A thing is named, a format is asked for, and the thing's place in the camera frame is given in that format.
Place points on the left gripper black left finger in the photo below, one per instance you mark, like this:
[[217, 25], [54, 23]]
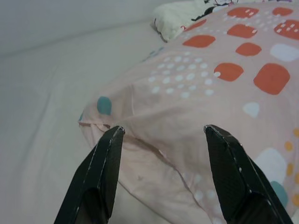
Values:
[[98, 182]]

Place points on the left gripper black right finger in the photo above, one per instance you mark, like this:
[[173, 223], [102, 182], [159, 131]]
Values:
[[236, 182]]

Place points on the pink pillow with orange patches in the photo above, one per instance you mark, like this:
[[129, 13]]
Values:
[[187, 112]]

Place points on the mattress with cream sheet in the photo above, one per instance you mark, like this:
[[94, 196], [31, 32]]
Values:
[[35, 116]]

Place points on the cream cartoon print blanket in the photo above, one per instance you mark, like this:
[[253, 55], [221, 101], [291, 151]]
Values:
[[175, 16]]

